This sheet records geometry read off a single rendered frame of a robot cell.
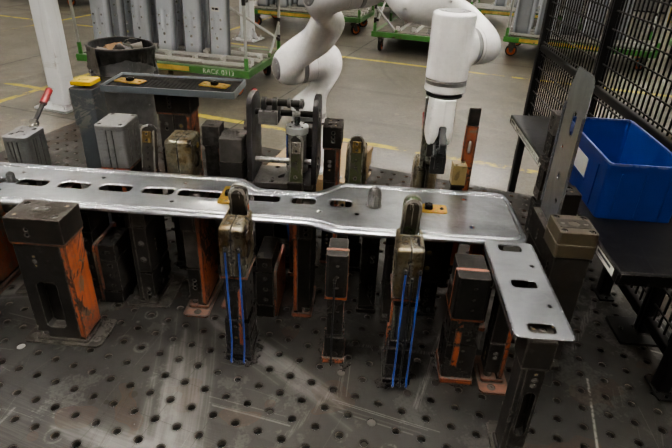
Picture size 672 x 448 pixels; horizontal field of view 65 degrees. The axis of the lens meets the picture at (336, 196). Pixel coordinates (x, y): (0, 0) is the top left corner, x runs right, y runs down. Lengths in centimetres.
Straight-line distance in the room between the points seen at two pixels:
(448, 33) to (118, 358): 98
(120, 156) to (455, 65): 86
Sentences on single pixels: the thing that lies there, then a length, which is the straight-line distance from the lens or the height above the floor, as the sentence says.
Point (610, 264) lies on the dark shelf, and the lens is 113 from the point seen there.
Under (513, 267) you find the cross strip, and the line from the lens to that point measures 108.
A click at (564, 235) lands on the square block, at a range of 112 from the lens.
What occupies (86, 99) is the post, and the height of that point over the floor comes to 111.
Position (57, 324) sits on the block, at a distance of 138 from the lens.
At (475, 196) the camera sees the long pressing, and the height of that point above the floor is 100.
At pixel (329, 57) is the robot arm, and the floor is 119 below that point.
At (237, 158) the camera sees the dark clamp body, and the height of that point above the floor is 103.
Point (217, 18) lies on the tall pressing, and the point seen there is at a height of 67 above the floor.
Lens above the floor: 158
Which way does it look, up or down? 28 degrees down
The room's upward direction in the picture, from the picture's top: 2 degrees clockwise
